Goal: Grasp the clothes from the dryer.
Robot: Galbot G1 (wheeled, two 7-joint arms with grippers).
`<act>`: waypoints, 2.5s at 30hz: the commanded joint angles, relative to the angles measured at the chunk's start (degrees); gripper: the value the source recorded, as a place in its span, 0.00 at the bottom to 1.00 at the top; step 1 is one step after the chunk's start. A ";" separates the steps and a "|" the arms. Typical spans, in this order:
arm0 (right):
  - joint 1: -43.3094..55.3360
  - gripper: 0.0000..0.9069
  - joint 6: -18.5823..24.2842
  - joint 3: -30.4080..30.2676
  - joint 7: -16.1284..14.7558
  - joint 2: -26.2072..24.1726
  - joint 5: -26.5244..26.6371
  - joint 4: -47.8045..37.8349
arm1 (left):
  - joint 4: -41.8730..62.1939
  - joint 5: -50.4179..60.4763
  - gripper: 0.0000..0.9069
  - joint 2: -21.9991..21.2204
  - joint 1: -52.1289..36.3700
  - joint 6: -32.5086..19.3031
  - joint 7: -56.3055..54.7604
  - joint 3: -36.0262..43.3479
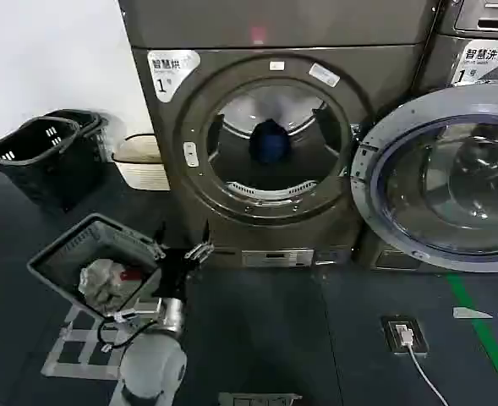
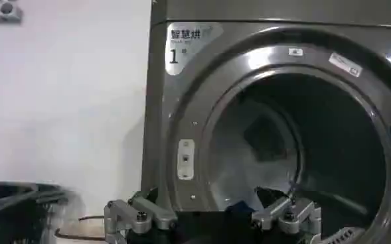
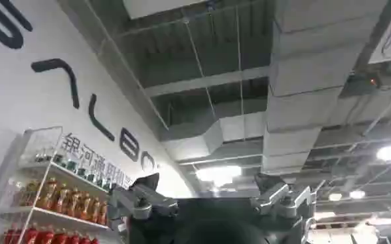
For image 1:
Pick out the grey dryer with open drum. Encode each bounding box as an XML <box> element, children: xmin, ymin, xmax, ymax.
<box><xmin>119</xmin><ymin>0</ymin><xmax>441</xmax><ymax>270</ymax></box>

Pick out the round glass dryer door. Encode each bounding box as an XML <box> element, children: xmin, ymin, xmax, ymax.
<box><xmin>349</xmin><ymin>82</ymin><xmax>498</xmax><ymax>274</ymax></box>

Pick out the black floor socket box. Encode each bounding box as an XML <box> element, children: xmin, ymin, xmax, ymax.
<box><xmin>380</xmin><ymin>315</ymin><xmax>430</xmax><ymax>354</ymax></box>

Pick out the grey machine beside dryer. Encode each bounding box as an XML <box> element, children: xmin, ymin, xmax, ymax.
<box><xmin>356</xmin><ymin>0</ymin><xmax>498</xmax><ymax>272</ymax></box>

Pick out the white plug with cable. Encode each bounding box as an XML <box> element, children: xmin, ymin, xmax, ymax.
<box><xmin>393</xmin><ymin>322</ymin><xmax>457</xmax><ymax>406</ymax></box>

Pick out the black plastic laundry basket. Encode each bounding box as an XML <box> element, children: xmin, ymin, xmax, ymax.
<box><xmin>43</xmin><ymin>108</ymin><xmax>111</xmax><ymax>170</ymax></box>
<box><xmin>0</xmin><ymin>117</ymin><xmax>106</xmax><ymax>212</ymax></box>

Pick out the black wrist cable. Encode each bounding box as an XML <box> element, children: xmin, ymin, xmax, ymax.
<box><xmin>96</xmin><ymin>315</ymin><xmax>157</xmax><ymax>353</ymax></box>

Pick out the grey plastic laundry basket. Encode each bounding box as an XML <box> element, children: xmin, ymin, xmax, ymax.
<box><xmin>25</xmin><ymin>212</ymin><xmax>167</xmax><ymax>316</ymax></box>

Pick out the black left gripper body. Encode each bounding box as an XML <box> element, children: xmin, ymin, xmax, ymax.
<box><xmin>156</xmin><ymin>250</ymin><xmax>192</xmax><ymax>301</ymax></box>

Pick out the white oval basket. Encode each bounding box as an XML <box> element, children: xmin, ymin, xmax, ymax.
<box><xmin>112</xmin><ymin>134</ymin><xmax>170</xmax><ymax>191</ymax></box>

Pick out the red cloth item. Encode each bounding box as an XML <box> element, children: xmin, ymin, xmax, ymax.
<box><xmin>118</xmin><ymin>266</ymin><xmax>142</xmax><ymax>283</ymax></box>

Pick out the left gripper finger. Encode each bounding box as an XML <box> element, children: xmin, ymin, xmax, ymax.
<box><xmin>151</xmin><ymin>222</ymin><xmax>169</xmax><ymax>261</ymax></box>
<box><xmin>183</xmin><ymin>220</ymin><xmax>215</xmax><ymax>263</ymax></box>

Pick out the grey floor socket plate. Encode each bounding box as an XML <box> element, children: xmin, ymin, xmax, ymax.
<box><xmin>217</xmin><ymin>392</ymin><xmax>304</xmax><ymax>406</ymax></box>

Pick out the blue garment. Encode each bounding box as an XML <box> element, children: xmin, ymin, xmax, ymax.
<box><xmin>248</xmin><ymin>118</ymin><xmax>293</xmax><ymax>166</ymax></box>

